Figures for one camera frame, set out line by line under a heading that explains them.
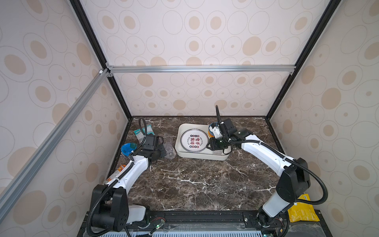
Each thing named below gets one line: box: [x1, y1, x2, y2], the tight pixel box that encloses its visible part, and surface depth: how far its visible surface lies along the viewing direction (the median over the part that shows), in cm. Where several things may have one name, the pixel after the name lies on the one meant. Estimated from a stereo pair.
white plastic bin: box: [175, 122, 232, 161], surface depth 104 cm
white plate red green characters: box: [180, 128, 210, 153], surface depth 105 cm
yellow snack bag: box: [287, 193, 321, 223], surface depth 76 cm
